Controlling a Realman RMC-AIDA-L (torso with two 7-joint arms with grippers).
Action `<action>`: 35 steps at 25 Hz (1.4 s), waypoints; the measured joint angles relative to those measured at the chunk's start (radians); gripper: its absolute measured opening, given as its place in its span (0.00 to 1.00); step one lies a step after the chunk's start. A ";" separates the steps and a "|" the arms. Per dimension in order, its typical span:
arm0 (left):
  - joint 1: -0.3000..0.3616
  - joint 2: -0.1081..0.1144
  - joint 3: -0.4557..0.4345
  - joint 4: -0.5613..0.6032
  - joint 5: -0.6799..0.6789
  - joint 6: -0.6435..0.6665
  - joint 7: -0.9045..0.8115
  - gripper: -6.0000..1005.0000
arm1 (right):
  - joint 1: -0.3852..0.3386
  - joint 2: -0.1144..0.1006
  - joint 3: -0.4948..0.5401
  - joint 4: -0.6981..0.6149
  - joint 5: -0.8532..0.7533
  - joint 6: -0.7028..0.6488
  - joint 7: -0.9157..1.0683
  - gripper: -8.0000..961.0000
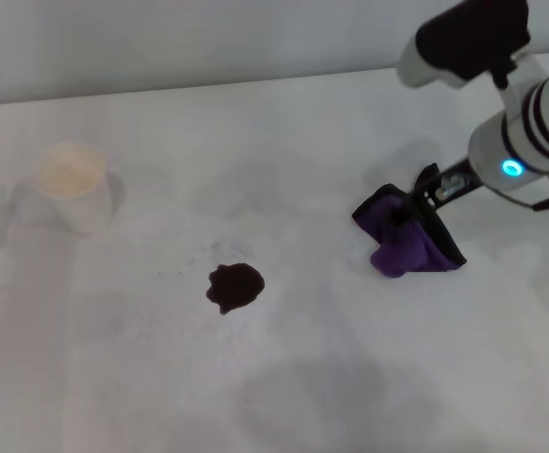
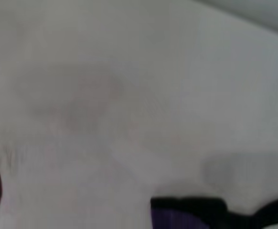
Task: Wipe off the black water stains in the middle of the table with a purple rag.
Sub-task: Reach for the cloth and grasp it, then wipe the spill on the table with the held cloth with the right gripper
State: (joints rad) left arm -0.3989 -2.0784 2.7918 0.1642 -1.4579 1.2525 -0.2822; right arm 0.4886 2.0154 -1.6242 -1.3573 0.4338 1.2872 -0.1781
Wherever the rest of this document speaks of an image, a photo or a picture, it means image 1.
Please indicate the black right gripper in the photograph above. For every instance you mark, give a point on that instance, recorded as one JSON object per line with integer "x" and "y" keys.
{"x": 458, "y": 181}

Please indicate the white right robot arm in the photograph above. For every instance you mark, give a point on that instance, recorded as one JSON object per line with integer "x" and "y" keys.
{"x": 529, "y": 127}

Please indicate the white paper cup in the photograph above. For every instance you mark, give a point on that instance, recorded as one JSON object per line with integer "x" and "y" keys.
{"x": 74, "y": 189}

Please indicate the black and white wrist camera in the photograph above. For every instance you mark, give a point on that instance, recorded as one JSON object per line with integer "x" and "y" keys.
{"x": 468, "y": 40}

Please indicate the purple rag with black trim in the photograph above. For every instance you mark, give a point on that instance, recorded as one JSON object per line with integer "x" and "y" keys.
{"x": 406, "y": 240}

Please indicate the black water stain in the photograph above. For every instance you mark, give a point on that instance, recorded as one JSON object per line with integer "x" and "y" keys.
{"x": 234, "y": 287}

